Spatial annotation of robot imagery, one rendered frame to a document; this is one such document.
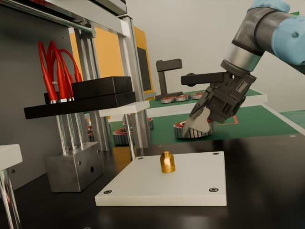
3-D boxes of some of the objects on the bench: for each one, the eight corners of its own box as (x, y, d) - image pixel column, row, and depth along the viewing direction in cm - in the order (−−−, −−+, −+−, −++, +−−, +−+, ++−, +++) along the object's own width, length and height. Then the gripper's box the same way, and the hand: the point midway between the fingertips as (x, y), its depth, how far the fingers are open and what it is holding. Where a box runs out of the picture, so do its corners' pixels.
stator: (222, 129, 67) (220, 116, 67) (205, 140, 58) (203, 125, 58) (186, 130, 74) (184, 118, 73) (167, 140, 65) (164, 126, 65)
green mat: (261, 105, 106) (261, 105, 106) (310, 140, 48) (310, 139, 48) (77, 126, 133) (77, 125, 133) (-33, 164, 75) (-34, 163, 75)
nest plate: (224, 158, 38) (223, 150, 38) (226, 206, 24) (225, 194, 24) (137, 162, 43) (136, 156, 43) (95, 206, 29) (94, 196, 28)
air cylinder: (105, 171, 40) (100, 140, 40) (81, 192, 33) (73, 154, 33) (79, 173, 42) (74, 142, 41) (51, 192, 35) (43, 156, 34)
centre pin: (176, 167, 34) (174, 149, 34) (174, 172, 32) (171, 153, 32) (163, 168, 35) (160, 150, 34) (160, 173, 33) (157, 154, 32)
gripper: (245, 78, 47) (199, 156, 56) (264, 75, 62) (225, 136, 71) (209, 59, 51) (170, 134, 59) (235, 60, 65) (201, 120, 74)
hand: (192, 129), depth 66 cm, fingers closed on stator, 13 cm apart
